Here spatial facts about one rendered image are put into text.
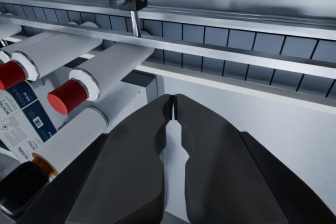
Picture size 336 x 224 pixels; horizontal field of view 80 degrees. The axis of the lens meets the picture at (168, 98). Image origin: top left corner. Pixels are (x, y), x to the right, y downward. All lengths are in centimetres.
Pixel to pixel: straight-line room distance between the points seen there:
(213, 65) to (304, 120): 21
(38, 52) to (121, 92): 22
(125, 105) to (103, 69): 26
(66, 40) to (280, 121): 44
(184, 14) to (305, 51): 18
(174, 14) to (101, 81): 16
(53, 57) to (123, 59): 12
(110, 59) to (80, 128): 33
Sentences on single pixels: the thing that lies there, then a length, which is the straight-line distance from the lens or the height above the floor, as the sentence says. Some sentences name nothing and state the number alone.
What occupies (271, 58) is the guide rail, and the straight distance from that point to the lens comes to 25.
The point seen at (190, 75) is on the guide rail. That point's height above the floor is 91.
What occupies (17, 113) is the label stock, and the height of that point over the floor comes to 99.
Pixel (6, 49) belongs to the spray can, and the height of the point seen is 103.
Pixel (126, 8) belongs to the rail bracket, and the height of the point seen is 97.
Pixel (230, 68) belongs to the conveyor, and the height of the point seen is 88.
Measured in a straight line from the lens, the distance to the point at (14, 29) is 67.
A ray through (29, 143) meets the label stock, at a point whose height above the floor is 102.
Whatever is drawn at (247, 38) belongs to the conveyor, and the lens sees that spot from 34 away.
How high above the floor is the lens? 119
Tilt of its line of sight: 45 degrees down
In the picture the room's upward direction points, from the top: 142 degrees counter-clockwise
